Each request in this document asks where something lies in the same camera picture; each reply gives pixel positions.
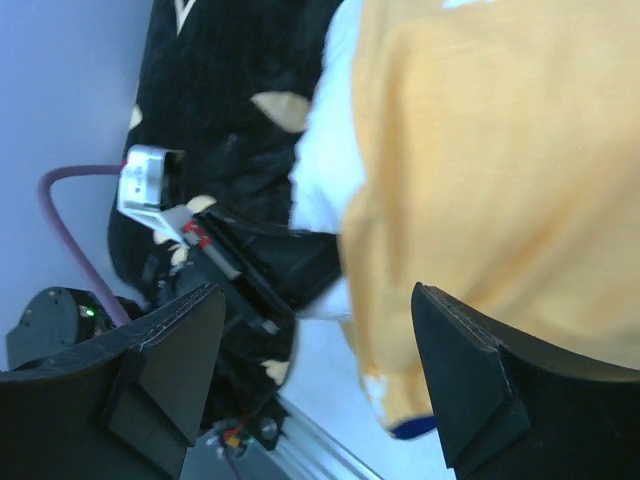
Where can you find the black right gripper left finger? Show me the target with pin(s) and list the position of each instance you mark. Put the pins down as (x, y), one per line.
(127, 404)

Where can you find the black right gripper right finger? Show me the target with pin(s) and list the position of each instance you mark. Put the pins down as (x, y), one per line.
(508, 405)

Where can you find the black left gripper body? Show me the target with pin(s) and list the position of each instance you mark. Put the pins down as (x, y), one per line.
(267, 272)

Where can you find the white pillow insert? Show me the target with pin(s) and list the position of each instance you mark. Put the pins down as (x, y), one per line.
(328, 169)

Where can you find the yellow blue cartoon pillowcase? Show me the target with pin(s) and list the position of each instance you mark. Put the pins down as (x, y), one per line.
(500, 141)

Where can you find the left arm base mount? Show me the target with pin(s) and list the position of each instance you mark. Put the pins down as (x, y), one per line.
(263, 429)

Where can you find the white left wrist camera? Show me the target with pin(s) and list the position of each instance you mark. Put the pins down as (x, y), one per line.
(149, 190)

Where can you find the aluminium frame rail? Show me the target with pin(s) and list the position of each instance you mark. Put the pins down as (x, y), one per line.
(304, 451)

